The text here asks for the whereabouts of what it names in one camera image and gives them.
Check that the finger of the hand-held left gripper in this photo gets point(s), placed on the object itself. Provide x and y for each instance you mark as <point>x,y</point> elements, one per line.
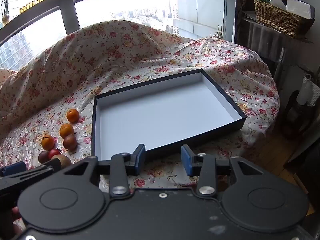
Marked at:
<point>13,167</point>
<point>30,177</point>

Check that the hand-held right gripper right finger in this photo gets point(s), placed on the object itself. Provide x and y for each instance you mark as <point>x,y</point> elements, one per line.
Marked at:
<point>187,162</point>

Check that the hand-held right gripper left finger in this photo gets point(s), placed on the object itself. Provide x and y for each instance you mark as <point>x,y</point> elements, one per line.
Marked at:
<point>140,160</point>

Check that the dark brown round fruit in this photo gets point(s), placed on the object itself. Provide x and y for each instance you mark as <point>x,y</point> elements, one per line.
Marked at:
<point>43,156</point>

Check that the small red fruit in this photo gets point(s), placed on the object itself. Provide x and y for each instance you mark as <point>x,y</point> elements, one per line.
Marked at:
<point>54,153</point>

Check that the orange tangerine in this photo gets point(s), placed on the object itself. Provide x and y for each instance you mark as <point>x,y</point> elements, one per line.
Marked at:
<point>72,115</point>
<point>66,130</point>
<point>47,142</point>

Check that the tan brown kiwi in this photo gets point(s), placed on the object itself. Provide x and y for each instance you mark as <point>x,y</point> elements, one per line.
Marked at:
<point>66,160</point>

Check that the black box with white inside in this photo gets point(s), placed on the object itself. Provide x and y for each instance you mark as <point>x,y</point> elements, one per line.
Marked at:
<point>162,115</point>

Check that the reddish brown round fruit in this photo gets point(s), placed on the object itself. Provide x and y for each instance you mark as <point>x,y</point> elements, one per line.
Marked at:
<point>70,142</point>

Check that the floral printed blanket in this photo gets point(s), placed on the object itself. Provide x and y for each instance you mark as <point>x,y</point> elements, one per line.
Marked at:
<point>125,55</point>

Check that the dry twig plant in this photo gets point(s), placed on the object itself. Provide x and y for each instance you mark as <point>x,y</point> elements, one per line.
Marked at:
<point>218,32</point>

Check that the white plastic container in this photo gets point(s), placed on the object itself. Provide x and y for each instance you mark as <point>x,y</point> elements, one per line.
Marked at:
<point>308,90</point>

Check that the grey cloth covered table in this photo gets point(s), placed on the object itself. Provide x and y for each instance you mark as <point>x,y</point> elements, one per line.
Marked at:
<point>265,38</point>

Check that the sprouting bulb plant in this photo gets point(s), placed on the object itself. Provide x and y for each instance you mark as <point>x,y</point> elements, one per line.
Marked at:
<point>5,10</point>

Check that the row of yellow bottles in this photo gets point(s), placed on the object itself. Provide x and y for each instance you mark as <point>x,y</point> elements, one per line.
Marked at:
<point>37,1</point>

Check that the woven wicker basket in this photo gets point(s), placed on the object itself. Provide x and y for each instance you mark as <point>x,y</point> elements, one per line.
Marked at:
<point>275,17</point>

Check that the white box with dark side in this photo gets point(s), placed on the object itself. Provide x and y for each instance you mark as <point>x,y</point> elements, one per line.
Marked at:
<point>298,7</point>

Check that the grey window frame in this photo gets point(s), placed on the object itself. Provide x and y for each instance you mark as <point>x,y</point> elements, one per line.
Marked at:
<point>67,5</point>

